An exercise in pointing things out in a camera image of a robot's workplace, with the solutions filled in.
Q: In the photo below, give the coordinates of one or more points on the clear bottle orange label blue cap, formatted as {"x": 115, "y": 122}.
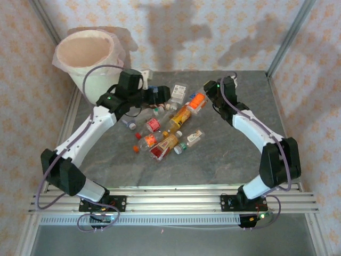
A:
{"x": 197, "y": 102}

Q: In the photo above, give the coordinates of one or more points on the clear bottle red label red cap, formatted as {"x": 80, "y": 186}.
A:
{"x": 152, "y": 124}

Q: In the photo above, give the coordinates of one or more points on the amber bottle yellow label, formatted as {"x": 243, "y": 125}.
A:
{"x": 180, "y": 118}

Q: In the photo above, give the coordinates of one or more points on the clear bottle white green label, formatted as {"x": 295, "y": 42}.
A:
{"x": 194, "y": 137}

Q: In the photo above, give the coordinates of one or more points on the amber juice bottle red label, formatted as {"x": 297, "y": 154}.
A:
{"x": 161, "y": 149}

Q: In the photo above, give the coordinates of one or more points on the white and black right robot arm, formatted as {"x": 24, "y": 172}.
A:
{"x": 253, "y": 128}

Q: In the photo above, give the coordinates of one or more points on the white plastic bin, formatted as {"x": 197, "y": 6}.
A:
{"x": 102, "y": 83}

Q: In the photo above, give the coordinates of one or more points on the brown bottle white cap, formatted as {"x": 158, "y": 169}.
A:
{"x": 168, "y": 106}

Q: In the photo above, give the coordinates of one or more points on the clear square bottle white label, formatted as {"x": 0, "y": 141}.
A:
{"x": 179, "y": 92}

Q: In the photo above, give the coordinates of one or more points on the clear bottle green cap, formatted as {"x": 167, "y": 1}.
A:
{"x": 146, "y": 114}

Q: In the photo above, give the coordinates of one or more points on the grey metal lower panel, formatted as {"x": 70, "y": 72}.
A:
{"x": 173, "y": 242}

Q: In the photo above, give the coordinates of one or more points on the aluminium side rail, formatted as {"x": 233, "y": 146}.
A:
{"x": 279, "y": 112}
{"x": 64, "y": 130}

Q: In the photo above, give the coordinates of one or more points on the aluminium frame post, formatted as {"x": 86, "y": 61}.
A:
{"x": 44, "y": 18}
{"x": 319, "y": 237}
{"x": 290, "y": 34}
{"x": 25, "y": 240}

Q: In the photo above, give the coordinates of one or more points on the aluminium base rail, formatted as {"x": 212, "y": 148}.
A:
{"x": 173, "y": 202}

